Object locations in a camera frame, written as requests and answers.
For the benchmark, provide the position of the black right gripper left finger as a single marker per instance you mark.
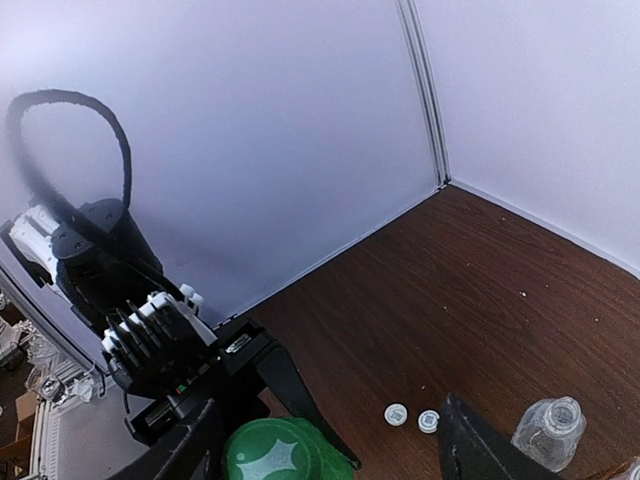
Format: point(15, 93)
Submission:
point(179, 454)

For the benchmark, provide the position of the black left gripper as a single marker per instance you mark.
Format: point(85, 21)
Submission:
point(242, 368)

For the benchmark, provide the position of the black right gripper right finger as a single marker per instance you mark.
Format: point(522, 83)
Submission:
point(470, 448)

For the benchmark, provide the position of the white water bottle cap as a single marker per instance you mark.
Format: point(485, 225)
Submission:
point(428, 421)

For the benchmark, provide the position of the green plastic bottle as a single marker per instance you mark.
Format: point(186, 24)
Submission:
point(283, 448)

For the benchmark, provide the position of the clear water bottle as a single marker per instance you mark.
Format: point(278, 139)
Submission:
point(549, 432)

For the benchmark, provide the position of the orange tea bottle red label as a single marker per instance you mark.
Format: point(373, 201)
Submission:
point(630, 470)

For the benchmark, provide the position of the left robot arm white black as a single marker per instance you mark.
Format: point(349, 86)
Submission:
point(99, 261)

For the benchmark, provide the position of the right aluminium frame post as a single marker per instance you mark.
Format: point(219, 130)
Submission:
point(421, 65)

